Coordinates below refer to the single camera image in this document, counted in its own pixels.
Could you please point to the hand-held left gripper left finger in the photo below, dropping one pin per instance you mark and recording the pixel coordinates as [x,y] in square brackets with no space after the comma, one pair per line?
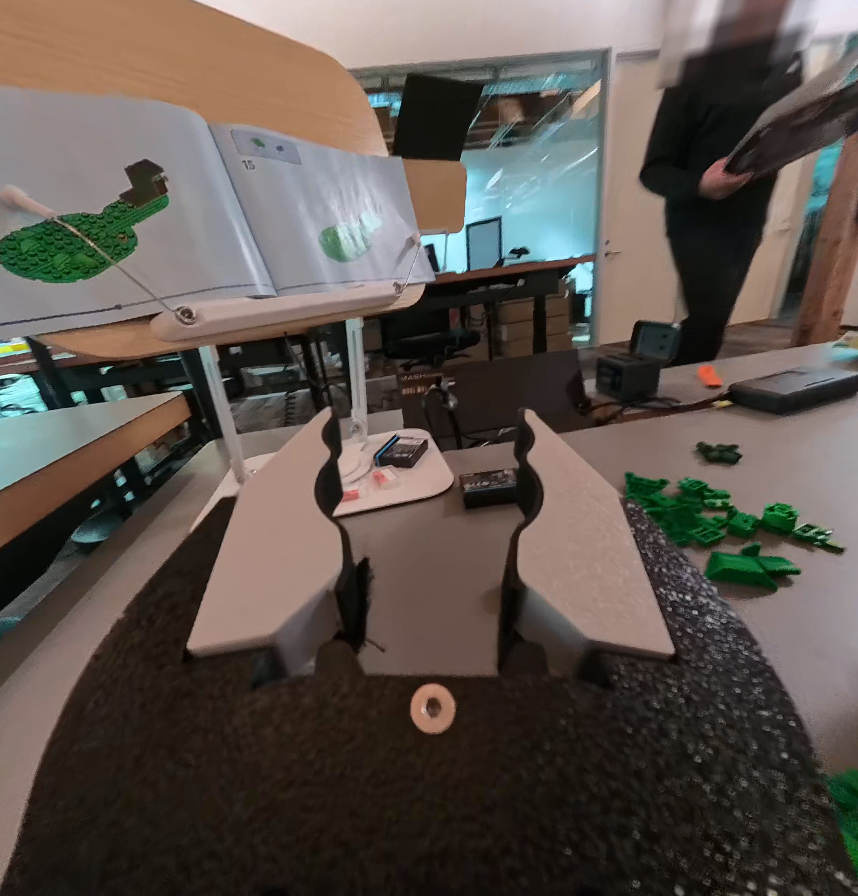
[268,560]

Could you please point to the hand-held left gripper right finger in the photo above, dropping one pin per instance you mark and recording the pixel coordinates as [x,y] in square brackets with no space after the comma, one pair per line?
[583,560]

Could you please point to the green baseplate assembly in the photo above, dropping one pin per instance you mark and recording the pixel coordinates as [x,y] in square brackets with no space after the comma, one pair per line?
[848,784]

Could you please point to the grey desk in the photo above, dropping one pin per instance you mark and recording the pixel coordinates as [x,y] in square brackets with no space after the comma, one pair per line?
[646,434]

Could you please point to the pile of green bricks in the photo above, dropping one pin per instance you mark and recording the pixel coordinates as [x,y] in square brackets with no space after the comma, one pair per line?
[681,511]

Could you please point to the black battery blue edge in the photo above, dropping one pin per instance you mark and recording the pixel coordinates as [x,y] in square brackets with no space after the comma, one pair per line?
[404,451]
[488,486]

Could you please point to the green sloped brick assembly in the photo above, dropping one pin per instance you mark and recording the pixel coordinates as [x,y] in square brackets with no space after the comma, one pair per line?
[740,567]

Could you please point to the dark green brick piece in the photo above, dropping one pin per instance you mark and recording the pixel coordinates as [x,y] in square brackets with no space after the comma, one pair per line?
[719,453]

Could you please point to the black charging case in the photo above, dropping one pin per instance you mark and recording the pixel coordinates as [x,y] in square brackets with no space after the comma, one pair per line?
[625,378]

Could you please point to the small orange object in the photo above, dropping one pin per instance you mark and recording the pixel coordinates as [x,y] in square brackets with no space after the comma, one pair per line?
[710,376]

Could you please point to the stack of cardboard boxes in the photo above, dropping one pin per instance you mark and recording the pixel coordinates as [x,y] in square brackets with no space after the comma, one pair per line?
[530,325]

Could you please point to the wood-edged grey table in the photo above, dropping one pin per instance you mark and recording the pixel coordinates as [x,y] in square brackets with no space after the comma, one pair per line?
[51,441]

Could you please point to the black office chair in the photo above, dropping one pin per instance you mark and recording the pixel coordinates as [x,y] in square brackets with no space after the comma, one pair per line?
[429,341]

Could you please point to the black flat device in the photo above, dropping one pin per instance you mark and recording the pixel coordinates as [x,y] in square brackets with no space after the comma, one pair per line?
[793,388]

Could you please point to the computer monitor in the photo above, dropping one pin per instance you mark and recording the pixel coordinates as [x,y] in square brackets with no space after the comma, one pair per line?
[483,241]

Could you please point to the brick instruction booklet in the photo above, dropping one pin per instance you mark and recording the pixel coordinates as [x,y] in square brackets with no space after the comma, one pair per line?
[156,231]

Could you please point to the green printed leaflet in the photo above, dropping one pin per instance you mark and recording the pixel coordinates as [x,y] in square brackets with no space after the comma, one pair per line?
[855,341]

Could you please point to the black panel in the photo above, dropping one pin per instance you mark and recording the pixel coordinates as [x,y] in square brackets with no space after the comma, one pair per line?
[432,115]

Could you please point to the dark printed box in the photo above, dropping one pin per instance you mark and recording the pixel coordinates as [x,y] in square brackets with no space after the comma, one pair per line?
[807,119]

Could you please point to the wooden book stand white base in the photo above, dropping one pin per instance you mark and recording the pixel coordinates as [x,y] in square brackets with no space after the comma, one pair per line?
[191,56]

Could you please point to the wooden post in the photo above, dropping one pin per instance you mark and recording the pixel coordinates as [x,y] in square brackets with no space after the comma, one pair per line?
[831,266]

